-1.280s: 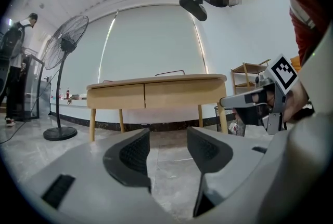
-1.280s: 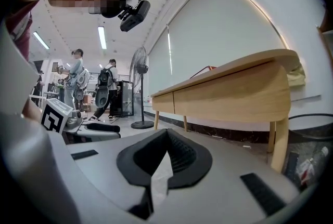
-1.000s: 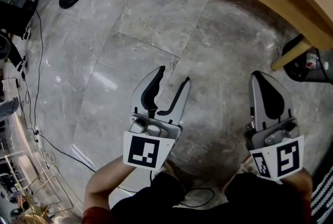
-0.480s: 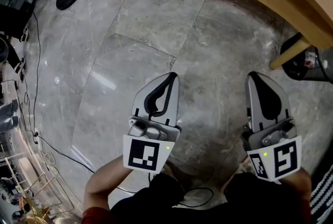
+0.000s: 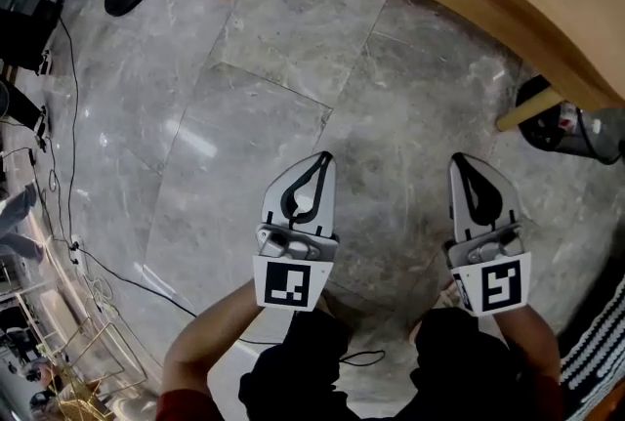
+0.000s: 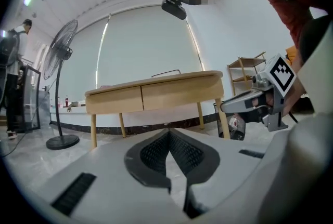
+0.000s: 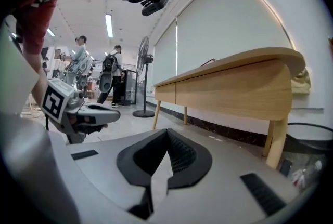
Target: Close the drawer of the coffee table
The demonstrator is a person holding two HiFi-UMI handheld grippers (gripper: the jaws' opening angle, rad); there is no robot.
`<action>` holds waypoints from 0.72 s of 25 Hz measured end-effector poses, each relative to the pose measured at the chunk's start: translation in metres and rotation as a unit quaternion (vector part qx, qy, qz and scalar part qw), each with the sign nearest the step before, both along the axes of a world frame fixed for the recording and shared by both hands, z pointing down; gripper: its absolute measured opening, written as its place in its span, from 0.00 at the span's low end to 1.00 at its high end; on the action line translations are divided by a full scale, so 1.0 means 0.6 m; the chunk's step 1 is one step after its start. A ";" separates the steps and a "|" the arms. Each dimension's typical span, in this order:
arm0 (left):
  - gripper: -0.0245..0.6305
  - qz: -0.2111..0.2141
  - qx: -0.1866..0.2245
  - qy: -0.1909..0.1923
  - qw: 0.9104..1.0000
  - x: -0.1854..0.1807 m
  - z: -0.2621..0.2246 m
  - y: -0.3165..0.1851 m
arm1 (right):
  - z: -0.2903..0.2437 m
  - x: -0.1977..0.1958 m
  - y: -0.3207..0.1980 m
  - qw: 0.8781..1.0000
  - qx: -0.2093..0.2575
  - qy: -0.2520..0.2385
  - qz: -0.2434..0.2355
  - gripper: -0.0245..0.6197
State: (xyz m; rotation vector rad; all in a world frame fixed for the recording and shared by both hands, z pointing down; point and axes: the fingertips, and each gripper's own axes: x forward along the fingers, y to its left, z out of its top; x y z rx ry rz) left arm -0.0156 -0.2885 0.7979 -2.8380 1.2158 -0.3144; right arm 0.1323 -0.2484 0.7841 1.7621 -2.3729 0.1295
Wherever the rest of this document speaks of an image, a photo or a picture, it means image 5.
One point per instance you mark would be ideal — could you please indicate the person's white right shoe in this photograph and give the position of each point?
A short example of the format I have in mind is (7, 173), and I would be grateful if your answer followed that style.
(450, 294)

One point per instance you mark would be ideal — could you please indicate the white power strip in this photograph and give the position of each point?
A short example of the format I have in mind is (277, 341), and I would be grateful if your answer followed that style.
(74, 245)

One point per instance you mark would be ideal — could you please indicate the black glass cabinet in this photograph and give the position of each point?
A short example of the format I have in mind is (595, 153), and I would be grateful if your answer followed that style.
(24, 28)

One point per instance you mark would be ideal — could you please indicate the person's right forearm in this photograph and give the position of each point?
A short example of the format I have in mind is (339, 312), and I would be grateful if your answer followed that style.
(532, 341)

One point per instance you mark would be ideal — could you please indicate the person's black trousers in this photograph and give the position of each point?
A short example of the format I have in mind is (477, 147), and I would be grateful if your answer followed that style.
(303, 375)

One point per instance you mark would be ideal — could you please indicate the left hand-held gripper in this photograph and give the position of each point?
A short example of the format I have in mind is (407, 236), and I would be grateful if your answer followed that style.
(288, 282)

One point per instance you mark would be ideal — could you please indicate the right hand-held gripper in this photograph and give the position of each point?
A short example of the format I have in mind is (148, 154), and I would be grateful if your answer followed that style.
(498, 284)

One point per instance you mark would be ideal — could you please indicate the black white striped cushion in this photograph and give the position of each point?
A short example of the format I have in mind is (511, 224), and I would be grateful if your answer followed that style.
(595, 350)

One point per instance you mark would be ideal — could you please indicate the person's left forearm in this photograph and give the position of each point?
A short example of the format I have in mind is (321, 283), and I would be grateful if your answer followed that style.
(210, 336)

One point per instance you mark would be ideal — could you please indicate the person's red shirt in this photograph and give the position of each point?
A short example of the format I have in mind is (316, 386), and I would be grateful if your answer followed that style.
(180, 407)

